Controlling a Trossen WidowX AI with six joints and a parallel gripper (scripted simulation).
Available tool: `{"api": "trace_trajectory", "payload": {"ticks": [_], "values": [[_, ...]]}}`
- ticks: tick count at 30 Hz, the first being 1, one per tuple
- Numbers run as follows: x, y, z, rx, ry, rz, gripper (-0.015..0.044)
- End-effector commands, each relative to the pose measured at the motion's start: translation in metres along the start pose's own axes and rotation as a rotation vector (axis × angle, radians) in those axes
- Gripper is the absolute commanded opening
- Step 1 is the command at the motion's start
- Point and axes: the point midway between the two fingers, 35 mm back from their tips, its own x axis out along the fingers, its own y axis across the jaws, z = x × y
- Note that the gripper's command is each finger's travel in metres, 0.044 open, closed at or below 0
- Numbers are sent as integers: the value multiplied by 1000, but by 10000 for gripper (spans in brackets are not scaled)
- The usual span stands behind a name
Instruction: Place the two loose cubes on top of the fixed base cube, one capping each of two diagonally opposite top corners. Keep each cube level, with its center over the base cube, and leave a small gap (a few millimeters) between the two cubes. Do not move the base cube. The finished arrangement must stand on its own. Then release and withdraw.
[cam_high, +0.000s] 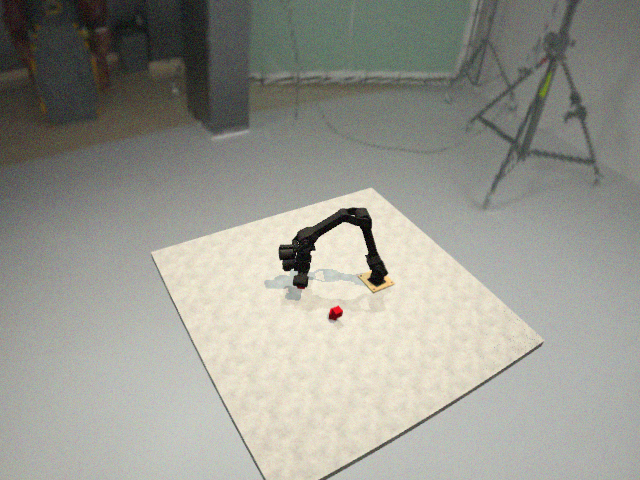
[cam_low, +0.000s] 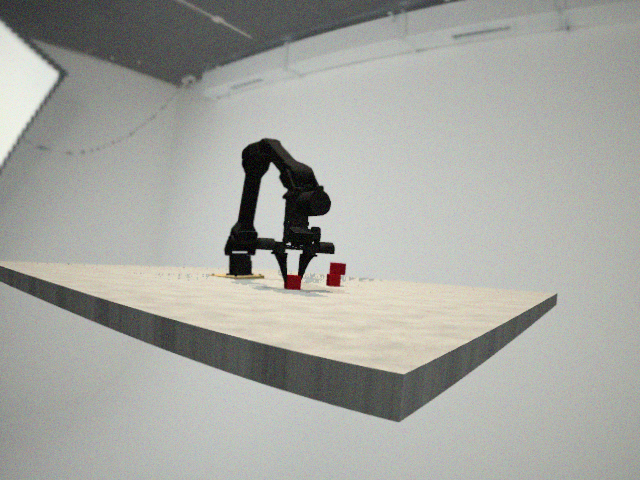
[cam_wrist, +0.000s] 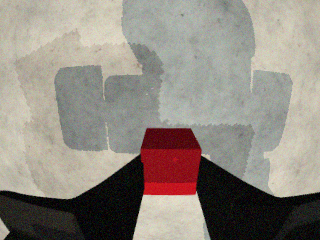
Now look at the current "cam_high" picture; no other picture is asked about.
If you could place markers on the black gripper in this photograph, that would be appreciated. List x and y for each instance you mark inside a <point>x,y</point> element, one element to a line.
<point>301,279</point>

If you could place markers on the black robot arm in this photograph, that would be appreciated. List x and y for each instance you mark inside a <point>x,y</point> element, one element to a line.
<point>306,238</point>

